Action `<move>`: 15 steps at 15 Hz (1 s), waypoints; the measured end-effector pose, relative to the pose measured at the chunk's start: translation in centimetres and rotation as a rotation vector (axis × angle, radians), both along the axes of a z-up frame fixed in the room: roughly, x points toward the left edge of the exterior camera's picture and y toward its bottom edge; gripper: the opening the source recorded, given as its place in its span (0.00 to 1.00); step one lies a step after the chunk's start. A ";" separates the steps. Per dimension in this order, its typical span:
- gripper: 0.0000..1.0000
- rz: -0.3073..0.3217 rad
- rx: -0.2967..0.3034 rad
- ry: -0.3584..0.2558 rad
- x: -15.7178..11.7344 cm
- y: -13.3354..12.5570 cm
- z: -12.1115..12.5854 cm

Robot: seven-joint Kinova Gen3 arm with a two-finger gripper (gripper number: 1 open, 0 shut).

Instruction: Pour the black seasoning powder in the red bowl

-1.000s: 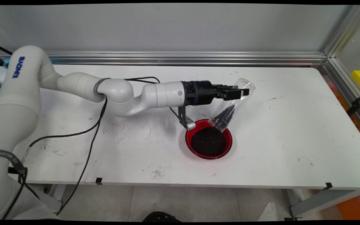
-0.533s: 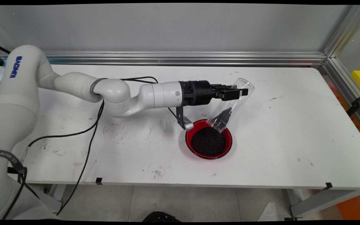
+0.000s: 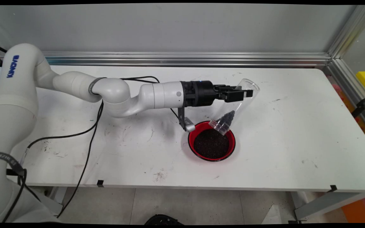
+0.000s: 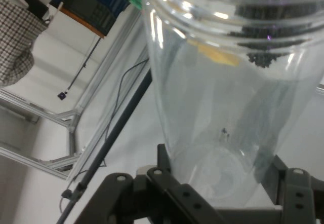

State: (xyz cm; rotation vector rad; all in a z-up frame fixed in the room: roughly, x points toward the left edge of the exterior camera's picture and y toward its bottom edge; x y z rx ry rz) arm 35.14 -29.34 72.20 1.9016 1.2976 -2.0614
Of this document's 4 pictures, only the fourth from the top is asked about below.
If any checkered fabric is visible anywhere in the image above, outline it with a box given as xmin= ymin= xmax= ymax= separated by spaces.
xmin=0 ymin=0 xmax=49 ymax=88

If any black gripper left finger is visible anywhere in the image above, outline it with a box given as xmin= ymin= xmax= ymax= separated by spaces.
xmin=83 ymin=143 xmax=224 ymax=224

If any grey thin cable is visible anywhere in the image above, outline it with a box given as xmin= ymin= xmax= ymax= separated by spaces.
xmin=104 ymin=58 xmax=150 ymax=140

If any thin black pole with camera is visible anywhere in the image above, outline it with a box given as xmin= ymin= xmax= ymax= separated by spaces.
xmin=57 ymin=35 xmax=102 ymax=100

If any clear plastic screw-top jar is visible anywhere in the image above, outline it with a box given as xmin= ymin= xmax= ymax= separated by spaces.
xmin=139 ymin=0 xmax=324 ymax=207

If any aluminium frame structure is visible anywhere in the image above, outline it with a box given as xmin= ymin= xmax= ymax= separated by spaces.
xmin=0 ymin=89 xmax=86 ymax=181

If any aluminium frame rail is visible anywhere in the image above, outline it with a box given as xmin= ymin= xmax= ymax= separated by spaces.
xmin=66 ymin=11 xmax=152 ymax=182

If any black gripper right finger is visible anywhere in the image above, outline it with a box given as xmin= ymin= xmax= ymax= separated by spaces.
xmin=252 ymin=144 xmax=324 ymax=224

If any black granules heap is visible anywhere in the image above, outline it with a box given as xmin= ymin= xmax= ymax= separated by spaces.
xmin=227 ymin=0 xmax=324 ymax=69

